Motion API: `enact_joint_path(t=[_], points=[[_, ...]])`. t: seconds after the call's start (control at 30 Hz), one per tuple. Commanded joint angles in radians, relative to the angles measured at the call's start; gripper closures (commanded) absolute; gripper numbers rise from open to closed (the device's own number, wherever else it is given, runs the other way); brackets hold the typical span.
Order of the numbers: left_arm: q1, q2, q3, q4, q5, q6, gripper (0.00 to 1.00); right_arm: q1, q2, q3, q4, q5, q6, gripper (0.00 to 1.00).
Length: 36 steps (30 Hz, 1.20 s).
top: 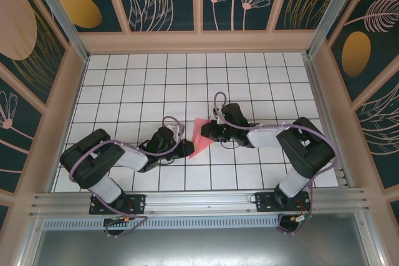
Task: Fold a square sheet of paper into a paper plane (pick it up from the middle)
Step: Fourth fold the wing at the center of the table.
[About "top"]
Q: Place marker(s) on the aluminium table side rail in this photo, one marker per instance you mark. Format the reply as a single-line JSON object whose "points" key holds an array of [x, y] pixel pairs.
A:
{"points": [[318, 91]]}

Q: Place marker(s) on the pink square paper sheet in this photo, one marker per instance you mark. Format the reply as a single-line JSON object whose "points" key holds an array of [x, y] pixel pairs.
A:
{"points": [[198, 141]]}

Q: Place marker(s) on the pink flowers wall art panel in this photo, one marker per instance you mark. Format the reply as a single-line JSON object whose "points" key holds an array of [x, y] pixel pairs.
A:
{"points": [[265, 20]]}

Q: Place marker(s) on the pink leaves wall art panel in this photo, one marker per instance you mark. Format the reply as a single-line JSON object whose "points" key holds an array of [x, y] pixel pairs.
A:
{"points": [[380, 129]]}

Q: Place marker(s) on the orange circle leaves art panel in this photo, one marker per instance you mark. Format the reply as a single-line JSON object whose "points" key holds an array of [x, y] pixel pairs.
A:
{"points": [[184, 4]]}

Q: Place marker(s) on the long aluminium mounting rail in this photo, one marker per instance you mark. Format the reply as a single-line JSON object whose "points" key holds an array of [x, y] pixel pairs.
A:
{"points": [[199, 200]]}

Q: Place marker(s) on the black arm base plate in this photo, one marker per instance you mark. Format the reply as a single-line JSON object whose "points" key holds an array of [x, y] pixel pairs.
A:
{"points": [[137, 203], [265, 203]]}

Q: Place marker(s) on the grey metal sheet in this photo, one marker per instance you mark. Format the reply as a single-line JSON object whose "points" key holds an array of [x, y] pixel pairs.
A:
{"points": [[199, 247]]}

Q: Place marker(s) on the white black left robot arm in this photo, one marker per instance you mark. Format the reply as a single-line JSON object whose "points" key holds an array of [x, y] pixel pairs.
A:
{"points": [[131, 157]]}

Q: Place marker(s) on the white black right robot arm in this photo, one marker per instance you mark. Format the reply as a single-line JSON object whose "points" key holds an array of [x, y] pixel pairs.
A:
{"points": [[265, 138]]}

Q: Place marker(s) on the aluminium corner post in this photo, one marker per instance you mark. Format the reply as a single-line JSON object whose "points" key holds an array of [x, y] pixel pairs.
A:
{"points": [[64, 20], [334, 13]]}

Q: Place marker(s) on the single flower wall art panel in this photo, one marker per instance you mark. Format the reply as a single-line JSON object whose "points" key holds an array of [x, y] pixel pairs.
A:
{"points": [[18, 141]]}

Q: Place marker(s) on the orange oval feather art panel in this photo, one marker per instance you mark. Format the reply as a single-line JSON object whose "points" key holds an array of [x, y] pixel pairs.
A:
{"points": [[374, 45]]}

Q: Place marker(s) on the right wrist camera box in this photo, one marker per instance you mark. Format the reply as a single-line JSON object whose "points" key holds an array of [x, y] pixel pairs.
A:
{"points": [[215, 111]]}

